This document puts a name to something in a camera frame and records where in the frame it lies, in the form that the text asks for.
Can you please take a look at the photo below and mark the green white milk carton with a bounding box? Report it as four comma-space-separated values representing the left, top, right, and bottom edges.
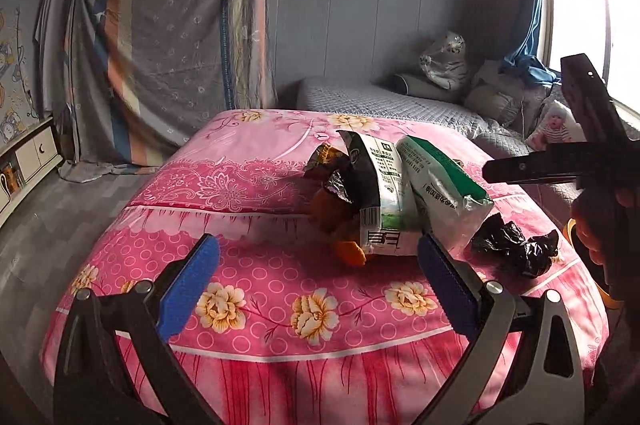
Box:
396, 136, 494, 252

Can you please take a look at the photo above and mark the orange foil snack wrapper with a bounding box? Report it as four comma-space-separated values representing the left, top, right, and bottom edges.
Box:
304, 143, 367, 268

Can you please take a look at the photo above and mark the yellow rim trash bin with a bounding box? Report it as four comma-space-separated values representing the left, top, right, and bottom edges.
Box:
563, 218, 623, 310

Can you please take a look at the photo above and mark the right hand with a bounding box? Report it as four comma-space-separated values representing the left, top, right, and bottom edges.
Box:
572, 188, 639, 266

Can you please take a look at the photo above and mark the baby print pillow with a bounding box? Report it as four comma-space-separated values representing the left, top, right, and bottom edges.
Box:
526, 100, 586, 151

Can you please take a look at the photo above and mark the crumpled black plastic bag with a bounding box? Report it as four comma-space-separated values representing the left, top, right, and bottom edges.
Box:
471, 212, 560, 279

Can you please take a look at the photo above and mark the blue curtain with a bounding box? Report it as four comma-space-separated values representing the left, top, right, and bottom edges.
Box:
500, 0, 560, 86

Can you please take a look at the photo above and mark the grey cushion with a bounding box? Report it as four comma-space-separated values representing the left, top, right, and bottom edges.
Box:
463, 60, 524, 126

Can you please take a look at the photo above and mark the window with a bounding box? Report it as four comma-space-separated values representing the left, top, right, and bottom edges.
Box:
538, 0, 639, 117

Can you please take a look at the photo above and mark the plush white tiger toy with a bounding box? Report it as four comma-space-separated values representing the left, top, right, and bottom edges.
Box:
419, 32, 468, 91

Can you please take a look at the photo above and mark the pink floral table cover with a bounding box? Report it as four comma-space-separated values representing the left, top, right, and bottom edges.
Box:
40, 107, 611, 425

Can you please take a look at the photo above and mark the white low cabinet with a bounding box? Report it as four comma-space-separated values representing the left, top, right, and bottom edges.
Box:
0, 116, 63, 226

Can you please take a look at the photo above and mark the grey quilted sofa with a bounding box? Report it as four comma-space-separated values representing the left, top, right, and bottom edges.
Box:
296, 58, 586, 210

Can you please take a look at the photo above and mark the cartoon wall sticker sheet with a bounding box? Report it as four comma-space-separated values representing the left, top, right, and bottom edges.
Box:
0, 9, 40, 146

